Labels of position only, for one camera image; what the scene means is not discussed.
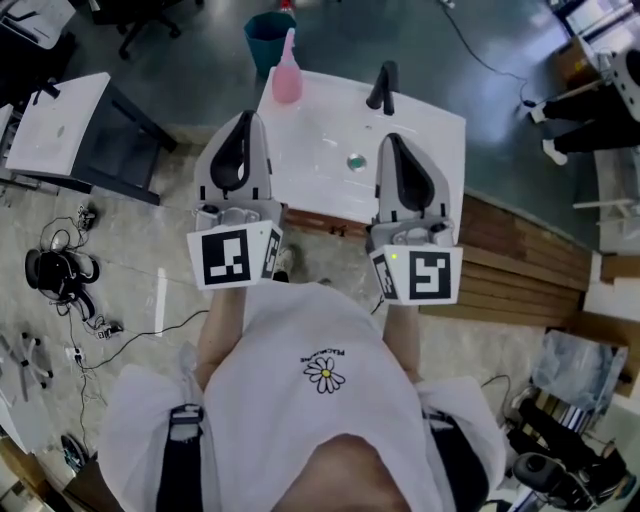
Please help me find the large white ceramic sink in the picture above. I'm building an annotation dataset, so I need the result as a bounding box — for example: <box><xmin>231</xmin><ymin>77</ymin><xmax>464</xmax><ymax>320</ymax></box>
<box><xmin>256</xmin><ymin>66</ymin><xmax>468</xmax><ymax>227</ymax></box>

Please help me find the black wheeled office chair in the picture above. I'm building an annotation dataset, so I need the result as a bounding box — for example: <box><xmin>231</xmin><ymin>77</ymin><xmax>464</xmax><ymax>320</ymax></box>
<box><xmin>91</xmin><ymin>0</ymin><xmax>184</xmax><ymax>62</ymax></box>

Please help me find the person's left shoe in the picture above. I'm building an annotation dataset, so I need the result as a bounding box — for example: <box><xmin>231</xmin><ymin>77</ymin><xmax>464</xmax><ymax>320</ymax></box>
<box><xmin>272</xmin><ymin>244</ymin><xmax>302</xmax><ymax>284</ymax></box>

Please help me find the black headset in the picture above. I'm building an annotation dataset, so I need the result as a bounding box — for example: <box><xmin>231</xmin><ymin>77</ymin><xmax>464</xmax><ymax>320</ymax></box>
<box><xmin>24</xmin><ymin>248</ymin><xmax>102</xmax><ymax>322</ymax></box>

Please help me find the person's left forearm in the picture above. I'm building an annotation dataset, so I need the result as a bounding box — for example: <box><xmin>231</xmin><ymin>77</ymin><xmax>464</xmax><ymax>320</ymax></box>
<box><xmin>194</xmin><ymin>286</ymin><xmax>252</xmax><ymax>392</ymax></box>

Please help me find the black faucet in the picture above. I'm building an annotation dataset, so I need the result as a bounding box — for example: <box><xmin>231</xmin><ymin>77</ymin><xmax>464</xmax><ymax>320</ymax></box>
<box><xmin>365</xmin><ymin>60</ymin><xmax>400</xmax><ymax>118</ymax></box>

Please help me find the black metal stand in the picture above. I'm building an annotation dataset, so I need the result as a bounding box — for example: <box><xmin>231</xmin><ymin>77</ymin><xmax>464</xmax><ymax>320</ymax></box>
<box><xmin>68</xmin><ymin>82</ymin><xmax>179</xmax><ymax>207</ymax></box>

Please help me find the pink spray bottle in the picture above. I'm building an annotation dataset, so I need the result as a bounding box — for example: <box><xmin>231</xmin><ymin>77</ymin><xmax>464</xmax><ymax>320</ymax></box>
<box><xmin>270</xmin><ymin>27</ymin><xmax>305</xmax><ymax>106</ymax></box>

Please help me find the cardboard box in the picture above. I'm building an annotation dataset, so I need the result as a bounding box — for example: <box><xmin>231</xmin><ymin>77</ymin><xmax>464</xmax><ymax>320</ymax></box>
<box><xmin>553</xmin><ymin>34</ymin><xmax>602</xmax><ymax>90</ymax></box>

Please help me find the small white sink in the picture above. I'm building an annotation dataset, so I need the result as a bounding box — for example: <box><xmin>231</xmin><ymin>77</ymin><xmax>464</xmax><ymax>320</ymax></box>
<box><xmin>4</xmin><ymin>71</ymin><xmax>112</xmax><ymax>178</ymax></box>

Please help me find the black backpack strap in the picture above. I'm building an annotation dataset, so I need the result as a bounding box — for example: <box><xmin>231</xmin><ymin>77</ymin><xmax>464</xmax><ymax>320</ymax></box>
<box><xmin>159</xmin><ymin>403</ymin><xmax>207</xmax><ymax>512</ymax></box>
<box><xmin>422</xmin><ymin>409</ymin><xmax>492</xmax><ymax>512</ymax></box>

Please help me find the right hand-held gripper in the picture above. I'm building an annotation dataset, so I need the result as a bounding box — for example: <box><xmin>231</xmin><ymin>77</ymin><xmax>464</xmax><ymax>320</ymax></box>
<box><xmin>364</xmin><ymin>132</ymin><xmax>464</xmax><ymax>306</ymax></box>

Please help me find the thin black floor cable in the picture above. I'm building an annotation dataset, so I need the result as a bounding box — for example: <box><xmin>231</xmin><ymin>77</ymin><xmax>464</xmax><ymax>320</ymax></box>
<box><xmin>438</xmin><ymin>0</ymin><xmax>537</xmax><ymax>108</ymax></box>

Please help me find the long black floor cable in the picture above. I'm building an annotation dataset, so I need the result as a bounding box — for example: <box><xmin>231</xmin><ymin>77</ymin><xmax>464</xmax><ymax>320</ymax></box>
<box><xmin>78</xmin><ymin>308</ymin><xmax>210</xmax><ymax>372</ymax></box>

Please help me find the person's head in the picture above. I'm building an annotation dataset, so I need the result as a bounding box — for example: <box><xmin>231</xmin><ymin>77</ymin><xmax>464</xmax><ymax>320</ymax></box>
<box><xmin>269</xmin><ymin>433</ymin><xmax>417</xmax><ymax>512</ymax></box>

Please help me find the teal waste bin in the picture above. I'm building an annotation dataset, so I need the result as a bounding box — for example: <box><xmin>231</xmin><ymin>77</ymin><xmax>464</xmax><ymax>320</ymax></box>
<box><xmin>243</xmin><ymin>11</ymin><xmax>299</xmax><ymax>79</ymax></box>

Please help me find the person's right forearm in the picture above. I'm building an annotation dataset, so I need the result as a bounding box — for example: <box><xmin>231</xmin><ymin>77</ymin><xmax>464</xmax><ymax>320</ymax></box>
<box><xmin>381</xmin><ymin>301</ymin><xmax>424</xmax><ymax>384</ymax></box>

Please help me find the wooden plank platform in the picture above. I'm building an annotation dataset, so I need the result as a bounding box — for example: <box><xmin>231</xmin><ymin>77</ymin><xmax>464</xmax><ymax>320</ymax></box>
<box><xmin>418</xmin><ymin>191</ymin><xmax>595</xmax><ymax>330</ymax></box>

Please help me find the clear plastic bag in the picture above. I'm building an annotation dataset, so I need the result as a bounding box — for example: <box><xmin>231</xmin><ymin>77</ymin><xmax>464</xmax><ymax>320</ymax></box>
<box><xmin>529</xmin><ymin>329</ymin><xmax>629</xmax><ymax>414</ymax></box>

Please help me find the white daisy print t-shirt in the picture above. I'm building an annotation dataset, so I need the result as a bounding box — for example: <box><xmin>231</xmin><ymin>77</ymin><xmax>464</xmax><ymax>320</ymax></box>
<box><xmin>97</xmin><ymin>281</ymin><xmax>509</xmax><ymax>512</ymax></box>

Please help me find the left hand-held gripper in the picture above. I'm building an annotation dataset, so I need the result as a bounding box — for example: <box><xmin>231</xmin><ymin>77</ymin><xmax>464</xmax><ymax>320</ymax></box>
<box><xmin>186</xmin><ymin>110</ymin><xmax>289</xmax><ymax>292</ymax></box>

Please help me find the white chair base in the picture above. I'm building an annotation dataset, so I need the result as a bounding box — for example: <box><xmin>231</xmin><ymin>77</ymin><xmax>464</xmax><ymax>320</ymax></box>
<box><xmin>0</xmin><ymin>331</ymin><xmax>55</xmax><ymax>402</ymax></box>

